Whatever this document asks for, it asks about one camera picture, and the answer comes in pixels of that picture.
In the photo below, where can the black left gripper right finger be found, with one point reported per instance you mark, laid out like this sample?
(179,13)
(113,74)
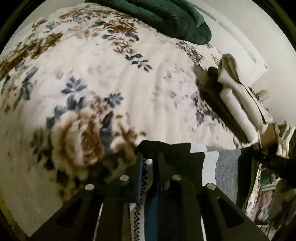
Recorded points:
(192,207)

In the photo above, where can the dark green pillow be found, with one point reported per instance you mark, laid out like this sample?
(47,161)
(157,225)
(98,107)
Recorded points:
(176,19)

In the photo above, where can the brown cardboard box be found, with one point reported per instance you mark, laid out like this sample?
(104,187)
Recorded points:
(270,136)

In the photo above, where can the folded beige black clothes stack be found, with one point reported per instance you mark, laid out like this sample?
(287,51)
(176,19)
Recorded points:
(235,103)

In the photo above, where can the black grey striped small garment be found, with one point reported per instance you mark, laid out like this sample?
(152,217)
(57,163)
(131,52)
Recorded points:
(140,220)

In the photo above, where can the floral cream bed blanket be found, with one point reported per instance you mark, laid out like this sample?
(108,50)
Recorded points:
(81,88)

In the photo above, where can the white headboard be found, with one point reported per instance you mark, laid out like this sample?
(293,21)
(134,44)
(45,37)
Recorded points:
(228,39)

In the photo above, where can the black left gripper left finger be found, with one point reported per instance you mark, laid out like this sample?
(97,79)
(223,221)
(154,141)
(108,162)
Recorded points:
(96,211)

